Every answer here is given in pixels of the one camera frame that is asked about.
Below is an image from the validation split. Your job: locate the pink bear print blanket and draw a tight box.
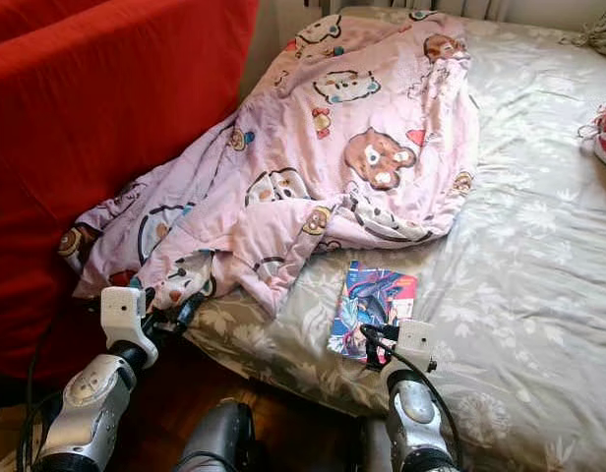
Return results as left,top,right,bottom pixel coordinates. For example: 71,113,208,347
59,12,481,318

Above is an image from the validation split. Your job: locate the brown cardboard piece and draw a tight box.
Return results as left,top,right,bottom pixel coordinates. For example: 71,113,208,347
0,403,40,472

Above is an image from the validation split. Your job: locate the thick red cushion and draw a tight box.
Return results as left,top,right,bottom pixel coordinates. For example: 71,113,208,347
0,0,260,384
0,0,147,50

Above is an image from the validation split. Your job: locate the bed with grey floral sheet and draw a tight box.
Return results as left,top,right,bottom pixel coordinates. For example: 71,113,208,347
185,5,606,472

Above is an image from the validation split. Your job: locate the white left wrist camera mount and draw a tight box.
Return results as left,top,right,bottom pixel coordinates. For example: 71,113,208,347
99,286,158,367

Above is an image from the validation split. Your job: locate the colourful comic book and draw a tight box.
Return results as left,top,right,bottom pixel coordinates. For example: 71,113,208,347
328,261,418,363

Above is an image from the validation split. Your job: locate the silver robot left leg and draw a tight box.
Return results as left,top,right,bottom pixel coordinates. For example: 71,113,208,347
173,398,260,472

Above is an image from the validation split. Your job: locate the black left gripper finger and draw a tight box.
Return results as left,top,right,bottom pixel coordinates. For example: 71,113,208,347
171,291,206,330

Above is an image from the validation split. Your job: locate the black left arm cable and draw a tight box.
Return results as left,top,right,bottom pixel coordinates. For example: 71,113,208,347
16,300,102,472

